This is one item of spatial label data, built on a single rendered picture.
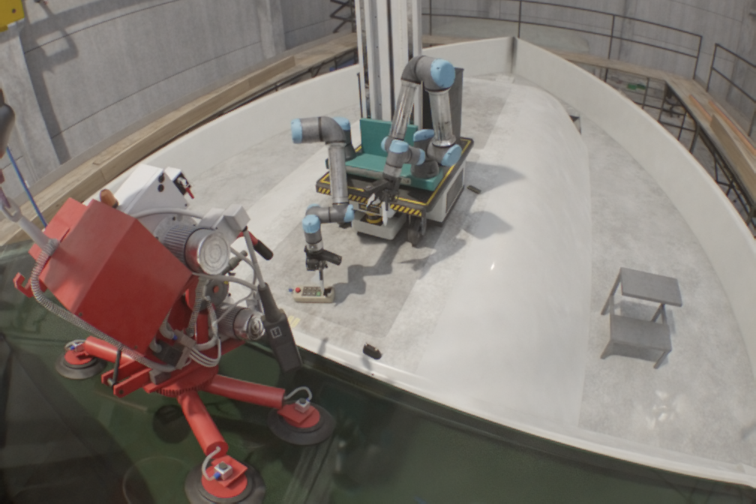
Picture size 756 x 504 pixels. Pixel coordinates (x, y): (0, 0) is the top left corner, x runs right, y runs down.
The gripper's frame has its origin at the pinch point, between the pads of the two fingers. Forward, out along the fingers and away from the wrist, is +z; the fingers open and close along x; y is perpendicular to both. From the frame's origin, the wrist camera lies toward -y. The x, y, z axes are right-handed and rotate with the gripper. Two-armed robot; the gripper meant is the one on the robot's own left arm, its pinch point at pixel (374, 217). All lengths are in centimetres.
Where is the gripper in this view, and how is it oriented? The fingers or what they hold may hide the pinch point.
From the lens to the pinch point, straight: 178.8
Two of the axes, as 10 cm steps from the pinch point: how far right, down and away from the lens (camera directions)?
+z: -2.8, 9.0, 3.3
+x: -5.3, -4.3, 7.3
